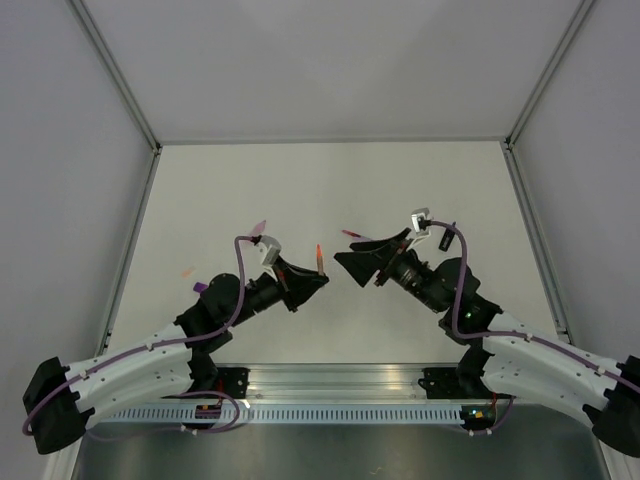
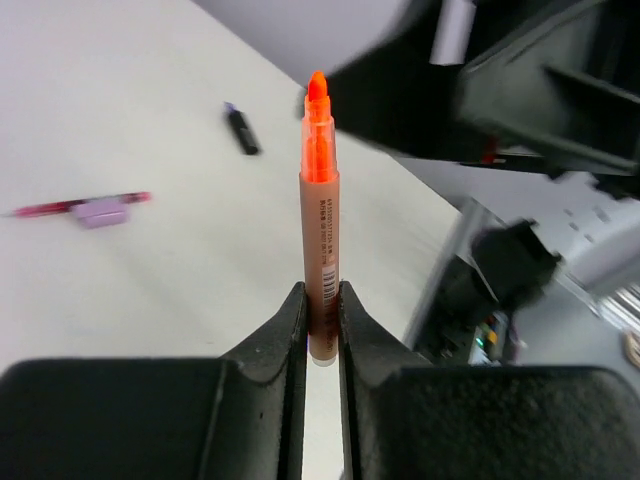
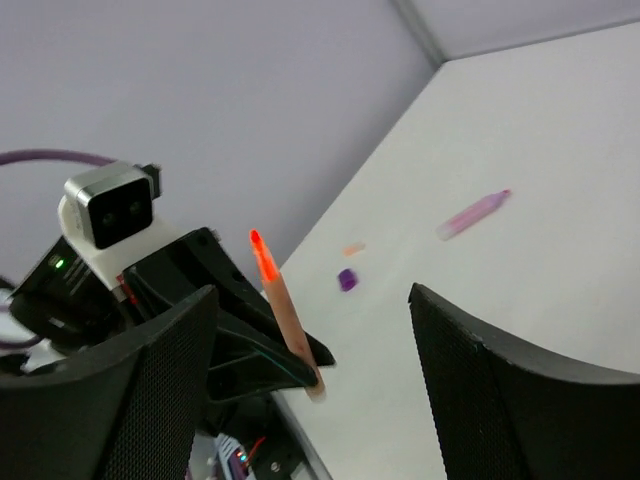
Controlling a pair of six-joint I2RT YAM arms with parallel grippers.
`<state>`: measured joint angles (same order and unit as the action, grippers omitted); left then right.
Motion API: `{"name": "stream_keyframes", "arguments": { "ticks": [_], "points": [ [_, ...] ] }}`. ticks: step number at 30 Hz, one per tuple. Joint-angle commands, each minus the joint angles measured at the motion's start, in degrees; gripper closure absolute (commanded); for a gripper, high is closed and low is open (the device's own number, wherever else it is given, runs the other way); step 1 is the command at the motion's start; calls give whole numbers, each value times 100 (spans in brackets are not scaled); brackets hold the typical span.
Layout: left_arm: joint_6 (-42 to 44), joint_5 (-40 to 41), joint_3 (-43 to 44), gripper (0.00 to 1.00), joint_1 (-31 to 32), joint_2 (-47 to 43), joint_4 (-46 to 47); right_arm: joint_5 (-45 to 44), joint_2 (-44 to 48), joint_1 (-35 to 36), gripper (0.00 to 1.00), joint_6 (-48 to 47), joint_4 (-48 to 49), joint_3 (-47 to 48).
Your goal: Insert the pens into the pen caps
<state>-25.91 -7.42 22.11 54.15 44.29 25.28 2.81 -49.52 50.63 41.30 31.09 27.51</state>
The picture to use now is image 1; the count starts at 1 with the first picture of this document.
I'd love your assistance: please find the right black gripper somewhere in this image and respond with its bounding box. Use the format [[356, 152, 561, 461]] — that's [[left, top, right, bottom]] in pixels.
[[333, 228, 444, 314]]

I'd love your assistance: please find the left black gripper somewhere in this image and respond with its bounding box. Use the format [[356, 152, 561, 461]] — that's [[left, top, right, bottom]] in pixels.
[[228, 257, 330, 327]]

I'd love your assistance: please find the orange highlighter pen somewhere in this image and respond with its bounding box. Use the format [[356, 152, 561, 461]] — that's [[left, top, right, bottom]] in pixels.
[[316, 244, 325, 276]]

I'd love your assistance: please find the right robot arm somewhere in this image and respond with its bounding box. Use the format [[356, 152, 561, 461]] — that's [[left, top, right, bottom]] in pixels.
[[334, 230, 639, 457]]

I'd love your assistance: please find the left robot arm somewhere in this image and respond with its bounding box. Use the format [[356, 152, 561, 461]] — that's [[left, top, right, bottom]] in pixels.
[[22, 258, 329, 455]]

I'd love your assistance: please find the red pen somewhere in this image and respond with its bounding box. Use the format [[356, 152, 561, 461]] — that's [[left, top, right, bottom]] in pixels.
[[341, 229, 372, 241]]

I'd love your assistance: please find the pink highlighter pen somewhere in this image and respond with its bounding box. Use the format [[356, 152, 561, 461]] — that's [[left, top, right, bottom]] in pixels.
[[249, 220, 267, 237]]

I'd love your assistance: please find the dark purple pen cap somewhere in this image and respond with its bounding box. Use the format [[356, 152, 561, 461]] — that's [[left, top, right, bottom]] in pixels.
[[193, 282, 208, 293]]

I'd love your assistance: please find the black purple-tipped marker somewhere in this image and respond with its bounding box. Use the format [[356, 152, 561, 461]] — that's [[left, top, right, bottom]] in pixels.
[[439, 228, 456, 252]]

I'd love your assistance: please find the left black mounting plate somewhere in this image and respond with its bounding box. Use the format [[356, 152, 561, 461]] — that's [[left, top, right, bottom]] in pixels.
[[214, 367, 250, 399]]

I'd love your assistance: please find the black mounting plate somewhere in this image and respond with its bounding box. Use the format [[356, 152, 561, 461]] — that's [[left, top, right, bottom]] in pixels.
[[214, 367, 250, 399], [417, 366, 470, 400]]

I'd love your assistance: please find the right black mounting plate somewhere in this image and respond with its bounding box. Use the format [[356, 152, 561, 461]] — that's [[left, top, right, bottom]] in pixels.
[[417, 366, 470, 400]]

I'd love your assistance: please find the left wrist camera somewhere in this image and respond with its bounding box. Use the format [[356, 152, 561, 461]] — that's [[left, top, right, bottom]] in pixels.
[[253, 235, 282, 272]]

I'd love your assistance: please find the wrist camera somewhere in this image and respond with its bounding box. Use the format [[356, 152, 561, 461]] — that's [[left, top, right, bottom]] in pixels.
[[409, 207, 433, 248], [253, 235, 282, 272]]

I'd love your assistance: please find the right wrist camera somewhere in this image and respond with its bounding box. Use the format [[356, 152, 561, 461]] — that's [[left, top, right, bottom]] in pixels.
[[409, 207, 433, 248]]

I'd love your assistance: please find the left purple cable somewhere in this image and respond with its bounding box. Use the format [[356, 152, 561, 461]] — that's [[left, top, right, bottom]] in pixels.
[[21, 234, 261, 435]]

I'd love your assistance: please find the purple cable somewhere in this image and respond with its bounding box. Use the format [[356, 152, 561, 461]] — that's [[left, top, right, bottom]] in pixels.
[[21, 234, 261, 435], [429, 219, 640, 396]]

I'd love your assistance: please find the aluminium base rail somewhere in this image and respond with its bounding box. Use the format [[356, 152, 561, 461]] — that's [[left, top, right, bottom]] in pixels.
[[191, 364, 494, 401]]

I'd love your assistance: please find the right aluminium frame post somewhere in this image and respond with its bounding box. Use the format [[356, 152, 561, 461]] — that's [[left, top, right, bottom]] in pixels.
[[503, 0, 599, 151]]

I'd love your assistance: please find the aluminium frame post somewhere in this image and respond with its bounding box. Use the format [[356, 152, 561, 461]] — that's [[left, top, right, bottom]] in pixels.
[[503, 0, 599, 151], [67, 0, 162, 151]]

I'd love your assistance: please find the white slotted cable duct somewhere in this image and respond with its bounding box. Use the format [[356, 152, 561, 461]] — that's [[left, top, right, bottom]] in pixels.
[[107, 403, 463, 425]]

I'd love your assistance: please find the left aluminium frame post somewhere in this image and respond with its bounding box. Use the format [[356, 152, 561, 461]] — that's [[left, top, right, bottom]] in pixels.
[[67, 0, 162, 151]]

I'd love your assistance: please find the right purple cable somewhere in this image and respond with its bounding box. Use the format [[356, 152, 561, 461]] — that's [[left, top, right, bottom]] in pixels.
[[429, 219, 640, 396]]

